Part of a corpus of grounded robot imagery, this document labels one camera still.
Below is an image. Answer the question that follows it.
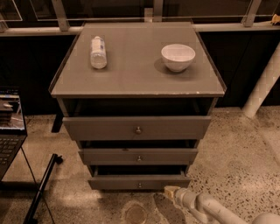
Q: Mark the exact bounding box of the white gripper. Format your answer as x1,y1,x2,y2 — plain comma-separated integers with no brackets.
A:
164,185,209,218

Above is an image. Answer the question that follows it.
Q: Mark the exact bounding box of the grey bottom drawer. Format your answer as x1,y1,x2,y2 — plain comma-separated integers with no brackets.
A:
88,165,191,191

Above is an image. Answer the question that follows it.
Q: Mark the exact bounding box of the grey drawer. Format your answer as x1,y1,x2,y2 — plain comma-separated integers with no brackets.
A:
79,148,198,165
63,115,211,141
88,165,191,191

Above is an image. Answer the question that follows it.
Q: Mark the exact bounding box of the grey top drawer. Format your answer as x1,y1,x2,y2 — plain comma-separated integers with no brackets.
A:
63,115,211,141

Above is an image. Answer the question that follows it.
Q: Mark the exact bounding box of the grey middle drawer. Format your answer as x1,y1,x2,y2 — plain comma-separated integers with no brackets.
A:
79,148,198,165

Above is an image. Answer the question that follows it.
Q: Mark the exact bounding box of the grey drawer cabinet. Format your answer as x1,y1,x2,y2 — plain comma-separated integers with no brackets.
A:
47,20,228,176

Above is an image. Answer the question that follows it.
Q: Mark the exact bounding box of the white ceramic bowl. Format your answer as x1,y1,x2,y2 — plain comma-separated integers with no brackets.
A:
161,44,196,72

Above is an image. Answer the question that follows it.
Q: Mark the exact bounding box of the black stand bar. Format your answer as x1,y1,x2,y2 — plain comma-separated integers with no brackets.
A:
23,154,63,224

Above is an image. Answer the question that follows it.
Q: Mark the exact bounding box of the white diagonal pipe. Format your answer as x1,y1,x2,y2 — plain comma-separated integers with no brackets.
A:
241,43,280,118

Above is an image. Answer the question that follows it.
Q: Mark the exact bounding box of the clear plastic water bottle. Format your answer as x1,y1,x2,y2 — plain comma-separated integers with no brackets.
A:
90,36,107,69

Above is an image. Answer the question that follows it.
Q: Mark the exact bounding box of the black laptop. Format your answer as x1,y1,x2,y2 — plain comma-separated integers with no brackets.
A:
0,86,27,180

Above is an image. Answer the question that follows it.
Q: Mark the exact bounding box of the metal window rail frame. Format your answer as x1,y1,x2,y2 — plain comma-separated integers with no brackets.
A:
0,0,280,36

